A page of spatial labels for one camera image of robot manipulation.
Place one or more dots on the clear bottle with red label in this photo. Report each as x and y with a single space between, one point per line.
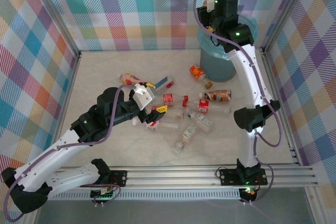
168 100
203 106
152 127

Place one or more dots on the pink fruit-print bottle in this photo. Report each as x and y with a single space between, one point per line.
131 79

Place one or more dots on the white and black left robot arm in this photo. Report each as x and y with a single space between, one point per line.
65 179

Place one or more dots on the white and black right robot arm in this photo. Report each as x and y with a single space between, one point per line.
252 82

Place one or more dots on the blue plastic bin liner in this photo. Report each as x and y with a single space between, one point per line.
207 48

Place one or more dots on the grey waste bin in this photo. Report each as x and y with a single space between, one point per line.
218 69

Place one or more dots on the brown label drink bottle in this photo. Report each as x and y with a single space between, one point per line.
216 95

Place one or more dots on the colourful checked cloth panel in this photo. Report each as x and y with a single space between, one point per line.
131 11
315 64
21 64

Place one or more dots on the small electronics board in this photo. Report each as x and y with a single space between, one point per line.
103 195
249 192

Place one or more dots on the aluminium corner post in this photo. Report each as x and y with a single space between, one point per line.
286 11
60 22

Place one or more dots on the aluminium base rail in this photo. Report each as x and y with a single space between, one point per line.
170 176

